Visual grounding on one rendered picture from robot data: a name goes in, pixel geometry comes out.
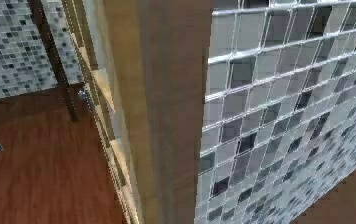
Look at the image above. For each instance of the dark brown post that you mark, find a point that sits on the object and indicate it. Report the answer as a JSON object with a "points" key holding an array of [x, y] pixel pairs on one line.
{"points": [[54, 56]]}

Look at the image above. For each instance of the tan framed glass panel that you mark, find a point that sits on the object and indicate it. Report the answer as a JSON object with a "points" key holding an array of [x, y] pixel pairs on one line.
{"points": [[101, 110]]}

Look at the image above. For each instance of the small silver knob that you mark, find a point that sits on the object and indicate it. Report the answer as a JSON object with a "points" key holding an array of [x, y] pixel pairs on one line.
{"points": [[82, 95]]}

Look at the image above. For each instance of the brown wooden door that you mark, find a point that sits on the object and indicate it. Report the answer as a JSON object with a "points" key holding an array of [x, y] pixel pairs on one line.
{"points": [[166, 110]]}

